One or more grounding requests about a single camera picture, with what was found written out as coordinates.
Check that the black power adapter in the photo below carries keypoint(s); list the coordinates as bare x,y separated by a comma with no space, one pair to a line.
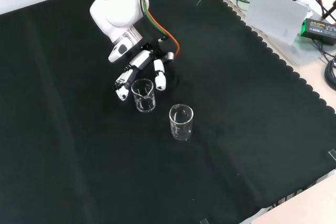
319,28

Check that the clear tape strip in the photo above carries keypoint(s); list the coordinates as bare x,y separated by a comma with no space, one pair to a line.
332,154
204,221

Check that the pale board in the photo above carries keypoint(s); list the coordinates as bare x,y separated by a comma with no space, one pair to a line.
275,15

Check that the black cloth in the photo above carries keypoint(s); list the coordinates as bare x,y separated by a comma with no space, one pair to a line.
78,129

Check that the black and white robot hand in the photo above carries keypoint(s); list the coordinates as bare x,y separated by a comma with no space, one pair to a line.
140,60

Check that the pale base plate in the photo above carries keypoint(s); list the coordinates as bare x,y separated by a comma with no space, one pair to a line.
304,53

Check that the white wrist camera shell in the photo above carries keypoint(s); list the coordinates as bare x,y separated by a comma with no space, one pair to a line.
118,52

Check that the clear glass beaker with spout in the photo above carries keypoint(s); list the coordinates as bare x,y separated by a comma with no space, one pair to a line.
144,103
181,129

